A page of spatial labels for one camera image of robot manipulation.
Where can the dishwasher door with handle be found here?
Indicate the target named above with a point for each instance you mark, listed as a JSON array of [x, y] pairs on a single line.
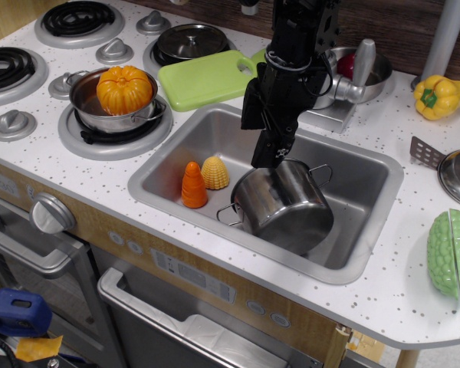
[[162, 325]]

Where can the grey stove knob left centre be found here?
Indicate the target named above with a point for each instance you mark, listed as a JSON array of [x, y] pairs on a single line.
[[61, 86]]

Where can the metal spatula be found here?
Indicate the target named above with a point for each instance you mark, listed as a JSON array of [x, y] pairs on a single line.
[[424, 153]]

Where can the grey stove knob top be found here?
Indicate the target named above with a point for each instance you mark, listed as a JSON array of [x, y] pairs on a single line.
[[153, 24]]

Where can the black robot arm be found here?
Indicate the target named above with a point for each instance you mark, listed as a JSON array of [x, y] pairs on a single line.
[[303, 32]]

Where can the steel sink basin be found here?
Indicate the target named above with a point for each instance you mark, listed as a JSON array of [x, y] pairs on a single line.
[[361, 192]]

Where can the grey stove knob middle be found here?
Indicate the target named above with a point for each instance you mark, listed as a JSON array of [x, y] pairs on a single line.
[[114, 52]]

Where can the orange toy pumpkin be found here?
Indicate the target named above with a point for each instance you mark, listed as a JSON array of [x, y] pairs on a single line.
[[123, 90]]

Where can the steel bowl behind faucet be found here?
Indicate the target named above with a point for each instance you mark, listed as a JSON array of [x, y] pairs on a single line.
[[379, 76]]

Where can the oven door with handle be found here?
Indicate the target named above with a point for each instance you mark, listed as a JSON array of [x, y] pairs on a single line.
[[60, 269]]

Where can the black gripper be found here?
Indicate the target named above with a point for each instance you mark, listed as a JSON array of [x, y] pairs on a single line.
[[273, 101]]

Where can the grey stove knob front left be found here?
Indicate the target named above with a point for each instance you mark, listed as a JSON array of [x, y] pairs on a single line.
[[16, 125]]

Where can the yellow toy bell pepper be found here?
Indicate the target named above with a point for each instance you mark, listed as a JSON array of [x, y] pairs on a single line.
[[437, 97]]

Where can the yellow toy corn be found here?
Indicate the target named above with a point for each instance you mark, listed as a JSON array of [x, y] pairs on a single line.
[[215, 173]]

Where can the grey oven dial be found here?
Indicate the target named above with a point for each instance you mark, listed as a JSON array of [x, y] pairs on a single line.
[[49, 215]]

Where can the black coil burner back left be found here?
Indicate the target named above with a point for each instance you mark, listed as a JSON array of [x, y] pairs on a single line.
[[79, 24]]

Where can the blue clamp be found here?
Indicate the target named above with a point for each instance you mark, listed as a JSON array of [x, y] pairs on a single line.
[[23, 314]]

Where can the silver toy faucet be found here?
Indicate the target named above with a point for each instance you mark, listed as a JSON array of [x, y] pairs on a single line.
[[337, 117]]

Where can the small steel pot on burner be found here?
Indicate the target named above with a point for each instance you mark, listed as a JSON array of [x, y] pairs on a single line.
[[83, 97]]

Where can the green cutting board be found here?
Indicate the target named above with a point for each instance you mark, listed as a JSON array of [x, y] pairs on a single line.
[[192, 84]]

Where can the green toy cabbage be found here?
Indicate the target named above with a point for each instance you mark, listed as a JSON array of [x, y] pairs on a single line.
[[443, 253]]

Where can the large steel pot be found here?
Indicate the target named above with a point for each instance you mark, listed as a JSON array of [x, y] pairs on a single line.
[[284, 206]]

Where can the black coil burner far left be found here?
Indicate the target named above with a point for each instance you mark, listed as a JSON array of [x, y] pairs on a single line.
[[22, 72]]

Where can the black coil burner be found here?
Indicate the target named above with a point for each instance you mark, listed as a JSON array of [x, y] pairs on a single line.
[[79, 24], [22, 72]]

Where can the grey vertical pole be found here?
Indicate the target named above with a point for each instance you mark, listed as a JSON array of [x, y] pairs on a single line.
[[443, 43]]

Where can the steel lid on burner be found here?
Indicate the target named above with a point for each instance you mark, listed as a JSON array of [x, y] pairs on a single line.
[[187, 42]]

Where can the orange toy carrot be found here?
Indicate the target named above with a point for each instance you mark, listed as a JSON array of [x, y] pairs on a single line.
[[194, 193]]

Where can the grey stove knob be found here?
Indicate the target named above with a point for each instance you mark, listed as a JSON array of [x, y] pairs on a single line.
[[16, 125], [114, 52], [153, 24], [61, 86]]

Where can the red toy vegetable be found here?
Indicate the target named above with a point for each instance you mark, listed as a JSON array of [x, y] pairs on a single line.
[[345, 66]]

